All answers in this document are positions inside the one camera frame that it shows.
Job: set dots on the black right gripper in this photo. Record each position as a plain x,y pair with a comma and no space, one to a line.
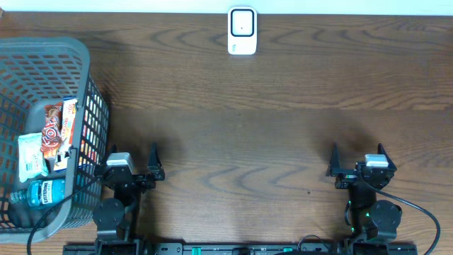
347,176

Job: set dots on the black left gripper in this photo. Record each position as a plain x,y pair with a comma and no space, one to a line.
155,168

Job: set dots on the cream snack chips bag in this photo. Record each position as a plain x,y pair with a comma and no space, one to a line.
67,131

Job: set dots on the orange Top chocolate bar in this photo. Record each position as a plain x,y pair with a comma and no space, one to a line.
51,133

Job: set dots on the mint green wipes pack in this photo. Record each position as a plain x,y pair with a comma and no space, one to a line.
31,162

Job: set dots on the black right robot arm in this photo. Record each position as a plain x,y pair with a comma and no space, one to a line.
372,221

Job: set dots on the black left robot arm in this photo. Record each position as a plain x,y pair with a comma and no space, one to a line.
116,218

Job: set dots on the white barcode scanner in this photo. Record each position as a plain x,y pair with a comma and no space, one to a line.
242,30

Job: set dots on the blue Listerine mouthwash bottle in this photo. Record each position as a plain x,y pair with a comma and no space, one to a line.
40,194

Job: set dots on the grey plastic shopping basket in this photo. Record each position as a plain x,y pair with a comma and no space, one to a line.
36,72

